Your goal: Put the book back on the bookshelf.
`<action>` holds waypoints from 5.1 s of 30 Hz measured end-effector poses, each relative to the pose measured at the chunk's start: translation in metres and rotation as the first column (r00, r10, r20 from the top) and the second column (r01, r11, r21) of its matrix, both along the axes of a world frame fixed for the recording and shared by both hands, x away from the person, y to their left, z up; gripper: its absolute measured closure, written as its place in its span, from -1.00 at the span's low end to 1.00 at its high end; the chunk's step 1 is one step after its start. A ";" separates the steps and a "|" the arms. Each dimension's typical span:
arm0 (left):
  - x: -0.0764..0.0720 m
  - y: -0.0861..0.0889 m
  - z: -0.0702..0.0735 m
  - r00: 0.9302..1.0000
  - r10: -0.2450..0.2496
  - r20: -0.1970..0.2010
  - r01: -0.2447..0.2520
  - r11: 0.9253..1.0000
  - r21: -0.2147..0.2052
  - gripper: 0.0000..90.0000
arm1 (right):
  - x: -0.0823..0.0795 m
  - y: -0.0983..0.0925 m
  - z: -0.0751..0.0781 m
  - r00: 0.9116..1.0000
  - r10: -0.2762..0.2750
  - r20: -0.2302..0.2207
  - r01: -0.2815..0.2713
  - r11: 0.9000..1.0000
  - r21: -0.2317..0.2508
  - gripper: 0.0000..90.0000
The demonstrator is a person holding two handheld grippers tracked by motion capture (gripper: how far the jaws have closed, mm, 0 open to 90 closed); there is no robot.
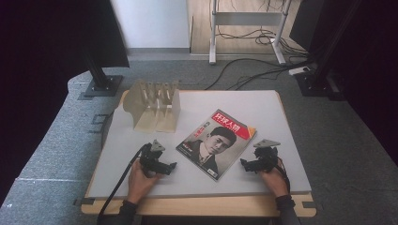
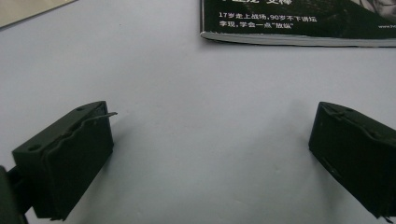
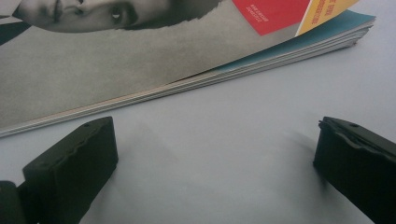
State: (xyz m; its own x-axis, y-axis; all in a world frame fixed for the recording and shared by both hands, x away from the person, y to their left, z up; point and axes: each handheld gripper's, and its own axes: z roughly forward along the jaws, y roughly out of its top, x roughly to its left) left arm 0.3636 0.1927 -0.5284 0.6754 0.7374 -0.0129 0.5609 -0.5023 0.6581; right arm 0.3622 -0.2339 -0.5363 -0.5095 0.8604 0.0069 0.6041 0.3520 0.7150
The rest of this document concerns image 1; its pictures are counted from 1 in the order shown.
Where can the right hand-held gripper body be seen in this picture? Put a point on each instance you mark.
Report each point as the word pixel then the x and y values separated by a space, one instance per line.
pixel 266 156

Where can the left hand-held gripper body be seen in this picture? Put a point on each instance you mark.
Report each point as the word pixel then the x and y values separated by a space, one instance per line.
pixel 150 159

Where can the person's left hand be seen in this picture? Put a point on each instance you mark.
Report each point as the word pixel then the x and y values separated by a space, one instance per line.
pixel 139 184

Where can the person's right hand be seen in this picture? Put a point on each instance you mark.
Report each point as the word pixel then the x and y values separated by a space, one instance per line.
pixel 277 182

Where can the magazine with portrait cover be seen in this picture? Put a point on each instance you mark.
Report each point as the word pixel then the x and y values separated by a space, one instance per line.
pixel 216 143

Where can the wooden file rack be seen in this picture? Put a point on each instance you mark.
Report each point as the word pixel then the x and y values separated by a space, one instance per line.
pixel 153 108

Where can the white table mat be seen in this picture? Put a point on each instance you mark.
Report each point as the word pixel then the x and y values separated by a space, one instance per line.
pixel 250 106

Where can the wooden table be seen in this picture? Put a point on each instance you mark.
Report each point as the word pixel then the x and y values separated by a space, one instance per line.
pixel 203 206

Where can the white power strip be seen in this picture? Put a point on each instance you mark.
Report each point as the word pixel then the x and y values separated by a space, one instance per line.
pixel 298 70

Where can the black curtain panel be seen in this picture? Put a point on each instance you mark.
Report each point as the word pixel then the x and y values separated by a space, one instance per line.
pixel 103 31

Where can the black stand with base plate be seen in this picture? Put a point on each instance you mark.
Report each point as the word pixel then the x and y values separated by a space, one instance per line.
pixel 101 82
pixel 316 81

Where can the white metal desk frame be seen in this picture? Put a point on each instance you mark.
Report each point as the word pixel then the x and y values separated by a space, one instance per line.
pixel 247 18

